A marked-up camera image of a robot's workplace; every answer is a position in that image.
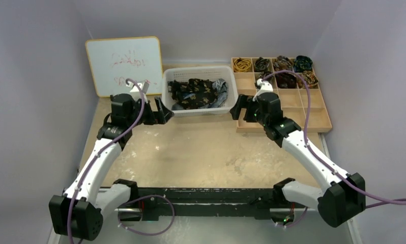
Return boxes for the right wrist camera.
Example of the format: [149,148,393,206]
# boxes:
[254,79,273,100]

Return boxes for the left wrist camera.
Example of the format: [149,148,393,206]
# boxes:
[128,81,150,94]

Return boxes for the dark green rolled tie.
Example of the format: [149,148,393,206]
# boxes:
[293,55,313,73]

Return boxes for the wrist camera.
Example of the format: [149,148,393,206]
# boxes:
[128,81,150,94]
[254,79,273,100]

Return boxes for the dark maroon rolled tie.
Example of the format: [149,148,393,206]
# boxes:
[275,73,297,89]

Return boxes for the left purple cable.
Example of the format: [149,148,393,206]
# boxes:
[67,78,147,244]

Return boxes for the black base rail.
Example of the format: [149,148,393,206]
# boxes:
[117,185,304,225]

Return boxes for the white whiteboard orange frame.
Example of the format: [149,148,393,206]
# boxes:
[85,36,163,98]

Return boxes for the yellow rolled tie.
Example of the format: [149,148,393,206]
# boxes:
[233,58,252,73]

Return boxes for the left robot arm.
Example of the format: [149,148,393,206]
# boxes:
[49,94,174,243]

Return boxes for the brown patterned rolled tie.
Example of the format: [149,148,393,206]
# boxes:
[272,55,294,71]

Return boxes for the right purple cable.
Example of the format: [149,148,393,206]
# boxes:
[262,70,406,210]

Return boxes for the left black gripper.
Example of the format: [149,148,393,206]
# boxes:
[126,97,173,128]

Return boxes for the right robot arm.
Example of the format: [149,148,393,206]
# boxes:
[230,93,366,227]

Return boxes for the white plastic basket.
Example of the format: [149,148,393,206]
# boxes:
[161,66,238,117]

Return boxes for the orange brown rolled tie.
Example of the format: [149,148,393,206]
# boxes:
[299,71,318,89]

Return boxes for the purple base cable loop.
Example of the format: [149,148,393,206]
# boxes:
[117,194,176,236]

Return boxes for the grey blue patterned tie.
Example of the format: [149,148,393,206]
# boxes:
[171,79,229,110]

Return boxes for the wooden compartment tray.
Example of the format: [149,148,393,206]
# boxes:
[231,57,332,133]

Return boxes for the dark olive rolled tie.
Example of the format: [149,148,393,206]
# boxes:
[254,57,270,72]

